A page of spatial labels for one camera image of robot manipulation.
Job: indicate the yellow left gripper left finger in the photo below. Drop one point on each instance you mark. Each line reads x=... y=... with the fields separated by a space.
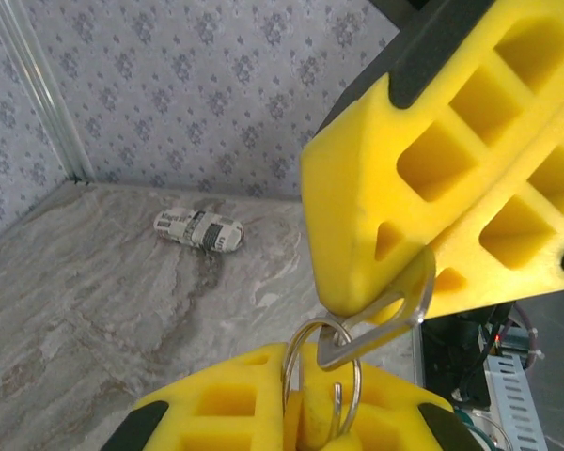
x=225 y=404

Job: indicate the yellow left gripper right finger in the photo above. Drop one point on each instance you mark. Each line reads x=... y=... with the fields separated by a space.
x=395 y=413

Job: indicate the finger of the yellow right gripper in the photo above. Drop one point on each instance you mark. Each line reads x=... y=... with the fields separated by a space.
x=521 y=244
x=357 y=197

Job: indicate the silver key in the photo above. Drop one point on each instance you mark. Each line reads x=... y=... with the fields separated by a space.
x=371 y=340

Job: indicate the yellow key tag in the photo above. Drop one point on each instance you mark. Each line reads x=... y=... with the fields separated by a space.
x=317 y=423

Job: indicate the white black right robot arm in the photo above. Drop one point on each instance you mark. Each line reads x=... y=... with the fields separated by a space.
x=451 y=338

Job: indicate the right electronics board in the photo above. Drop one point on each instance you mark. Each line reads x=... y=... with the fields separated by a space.
x=521 y=340

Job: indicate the newspaper print toy car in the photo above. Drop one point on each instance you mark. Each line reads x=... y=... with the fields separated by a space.
x=197 y=232

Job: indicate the aluminium frame post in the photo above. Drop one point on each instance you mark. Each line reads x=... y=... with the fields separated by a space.
x=44 y=94

